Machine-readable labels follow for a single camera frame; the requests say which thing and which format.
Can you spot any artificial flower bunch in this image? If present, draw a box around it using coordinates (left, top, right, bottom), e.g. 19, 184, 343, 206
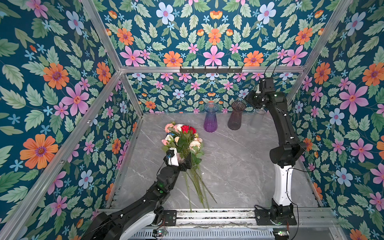
162, 122, 216, 209

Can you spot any purple blue glass vase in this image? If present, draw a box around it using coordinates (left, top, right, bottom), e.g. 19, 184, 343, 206
204, 102, 219, 133

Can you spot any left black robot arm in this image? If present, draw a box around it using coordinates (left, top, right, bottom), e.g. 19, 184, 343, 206
82, 150, 192, 240

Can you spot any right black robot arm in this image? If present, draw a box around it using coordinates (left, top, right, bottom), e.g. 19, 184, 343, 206
245, 78, 305, 225

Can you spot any clear glass vase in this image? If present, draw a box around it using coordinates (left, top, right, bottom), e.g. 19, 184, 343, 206
253, 109, 267, 127

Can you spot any dark mauve glass vase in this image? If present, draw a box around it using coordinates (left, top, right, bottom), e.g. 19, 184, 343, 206
228, 101, 246, 131

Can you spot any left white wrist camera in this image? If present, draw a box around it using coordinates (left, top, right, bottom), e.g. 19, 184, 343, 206
166, 148, 179, 167

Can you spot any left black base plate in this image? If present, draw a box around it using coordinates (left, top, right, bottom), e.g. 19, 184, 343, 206
156, 210, 178, 227

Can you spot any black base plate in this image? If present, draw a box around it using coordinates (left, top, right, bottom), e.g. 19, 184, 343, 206
254, 209, 298, 226
156, 210, 178, 227

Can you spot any black hook rail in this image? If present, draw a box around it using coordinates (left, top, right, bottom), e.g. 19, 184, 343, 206
179, 66, 243, 74

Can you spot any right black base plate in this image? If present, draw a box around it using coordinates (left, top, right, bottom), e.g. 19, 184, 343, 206
254, 209, 298, 226

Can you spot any aluminium mounting rail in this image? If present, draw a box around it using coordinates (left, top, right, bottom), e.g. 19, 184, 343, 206
95, 207, 340, 229

